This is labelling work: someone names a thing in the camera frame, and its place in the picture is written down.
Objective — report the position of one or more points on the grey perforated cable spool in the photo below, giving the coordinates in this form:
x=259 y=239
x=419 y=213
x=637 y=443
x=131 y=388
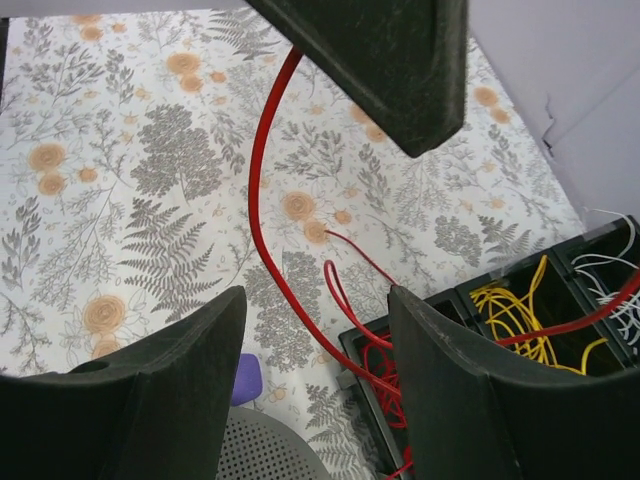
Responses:
x=258 y=447

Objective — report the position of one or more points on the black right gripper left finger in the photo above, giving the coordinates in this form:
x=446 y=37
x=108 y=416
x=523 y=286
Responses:
x=155 y=409

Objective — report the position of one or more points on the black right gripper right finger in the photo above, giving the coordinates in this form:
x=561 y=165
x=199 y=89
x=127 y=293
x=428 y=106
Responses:
x=476 y=410

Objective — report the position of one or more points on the black compartment cable box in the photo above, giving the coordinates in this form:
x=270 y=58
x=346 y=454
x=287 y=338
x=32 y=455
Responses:
x=563 y=308

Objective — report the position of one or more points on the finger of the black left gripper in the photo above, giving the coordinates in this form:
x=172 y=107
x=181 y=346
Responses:
x=403 y=62

